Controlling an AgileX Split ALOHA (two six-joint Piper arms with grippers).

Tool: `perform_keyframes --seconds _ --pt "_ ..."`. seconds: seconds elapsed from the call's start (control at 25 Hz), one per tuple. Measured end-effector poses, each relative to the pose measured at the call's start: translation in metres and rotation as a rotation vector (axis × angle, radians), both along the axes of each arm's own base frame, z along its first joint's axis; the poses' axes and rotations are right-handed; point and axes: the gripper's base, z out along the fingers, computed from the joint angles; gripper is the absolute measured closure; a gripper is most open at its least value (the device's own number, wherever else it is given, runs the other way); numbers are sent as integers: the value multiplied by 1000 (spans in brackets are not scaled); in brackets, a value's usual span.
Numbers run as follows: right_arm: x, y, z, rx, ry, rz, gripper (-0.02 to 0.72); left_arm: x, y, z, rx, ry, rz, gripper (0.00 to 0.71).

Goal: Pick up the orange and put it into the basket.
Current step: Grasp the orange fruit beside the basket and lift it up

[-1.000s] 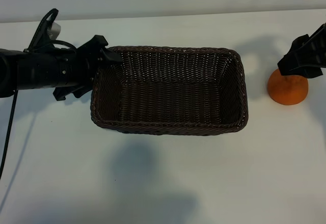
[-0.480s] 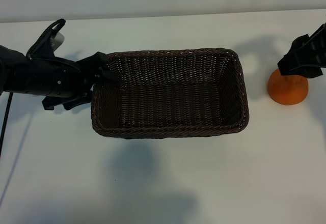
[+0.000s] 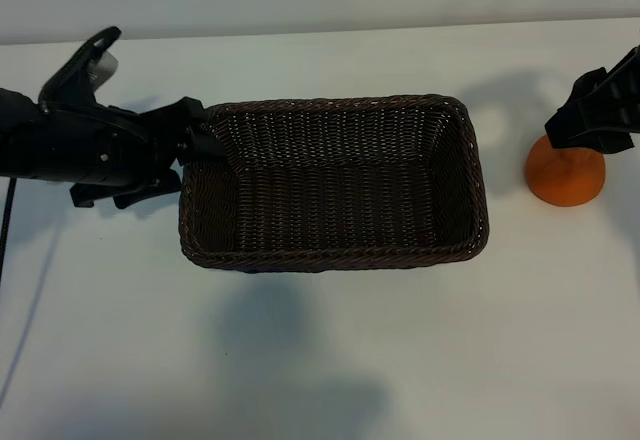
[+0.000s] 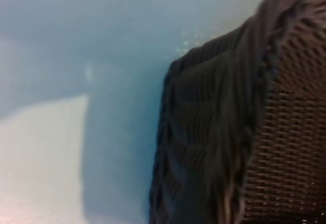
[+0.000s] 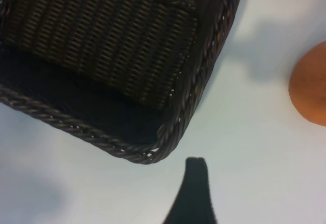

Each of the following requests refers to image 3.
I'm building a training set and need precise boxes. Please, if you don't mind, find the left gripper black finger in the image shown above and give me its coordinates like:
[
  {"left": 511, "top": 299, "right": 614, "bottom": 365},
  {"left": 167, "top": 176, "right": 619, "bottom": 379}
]
[
  {"left": 142, "top": 97, "right": 206, "bottom": 130},
  {"left": 177, "top": 127, "right": 227, "bottom": 167}
]

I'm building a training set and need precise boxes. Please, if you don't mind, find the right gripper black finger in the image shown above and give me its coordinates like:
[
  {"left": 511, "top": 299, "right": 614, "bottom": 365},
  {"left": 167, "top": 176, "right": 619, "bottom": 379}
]
[
  {"left": 593, "top": 132, "right": 637, "bottom": 155},
  {"left": 544, "top": 44, "right": 640, "bottom": 150}
]

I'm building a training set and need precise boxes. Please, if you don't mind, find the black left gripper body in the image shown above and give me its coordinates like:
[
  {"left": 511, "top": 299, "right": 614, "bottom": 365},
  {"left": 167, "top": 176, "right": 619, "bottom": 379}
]
[{"left": 37, "top": 102, "right": 182, "bottom": 211}]

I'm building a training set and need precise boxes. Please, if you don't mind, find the orange fruit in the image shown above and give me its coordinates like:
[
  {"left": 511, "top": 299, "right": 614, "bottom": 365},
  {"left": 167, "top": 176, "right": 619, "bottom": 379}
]
[{"left": 524, "top": 135, "right": 607, "bottom": 208}]

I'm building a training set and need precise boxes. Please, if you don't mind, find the dark brown wicker basket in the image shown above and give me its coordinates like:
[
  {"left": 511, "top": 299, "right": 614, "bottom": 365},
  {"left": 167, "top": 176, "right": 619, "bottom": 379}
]
[{"left": 177, "top": 92, "right": 490, "bottom": 275}]

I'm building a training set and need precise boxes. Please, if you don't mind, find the black left camera bracket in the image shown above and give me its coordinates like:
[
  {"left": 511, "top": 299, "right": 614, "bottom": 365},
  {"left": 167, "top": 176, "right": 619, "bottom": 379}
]
[{"left": 38, "top": 26, "right": 123, "bottom": 111}]

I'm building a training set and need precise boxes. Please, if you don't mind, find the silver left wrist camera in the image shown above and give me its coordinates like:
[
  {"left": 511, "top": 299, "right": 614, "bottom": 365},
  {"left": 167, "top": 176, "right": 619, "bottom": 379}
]
[{"left": 87, "top": 52, "right": 120, "bottom": 89}]

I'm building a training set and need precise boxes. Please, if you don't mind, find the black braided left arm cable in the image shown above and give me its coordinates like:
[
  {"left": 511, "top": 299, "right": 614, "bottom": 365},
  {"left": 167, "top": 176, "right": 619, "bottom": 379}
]
[{"left": 0, "top": 177, "right": 17, "bottom": 274}]

